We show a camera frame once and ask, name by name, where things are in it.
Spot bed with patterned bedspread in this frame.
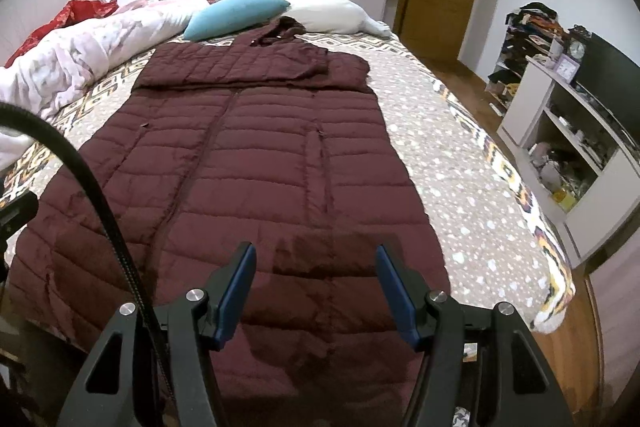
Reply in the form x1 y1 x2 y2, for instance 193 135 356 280
0 27 576 358

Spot pink floral comforter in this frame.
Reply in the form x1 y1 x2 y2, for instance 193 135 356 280
0 0 211 170

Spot black cable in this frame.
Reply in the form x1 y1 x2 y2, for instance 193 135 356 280
0 102 173 427

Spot white pillow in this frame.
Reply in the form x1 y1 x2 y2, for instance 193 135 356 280
280 0 392 38

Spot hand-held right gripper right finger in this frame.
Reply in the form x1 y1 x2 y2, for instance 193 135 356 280
375 244 576 427

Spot black television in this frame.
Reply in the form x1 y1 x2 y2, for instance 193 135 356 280
572 32 640 138

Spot red blanket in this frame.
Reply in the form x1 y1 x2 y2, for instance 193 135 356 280
5 0 119 68

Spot maroon puffer coat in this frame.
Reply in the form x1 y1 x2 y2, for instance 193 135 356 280
7 18 451 408

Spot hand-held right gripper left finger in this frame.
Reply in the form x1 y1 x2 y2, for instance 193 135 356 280
56 242 258 427

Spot teal pillow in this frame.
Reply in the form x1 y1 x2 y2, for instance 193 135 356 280
182 0 292 42

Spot white media cabinet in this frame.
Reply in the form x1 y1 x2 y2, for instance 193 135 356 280
497 57 640 268

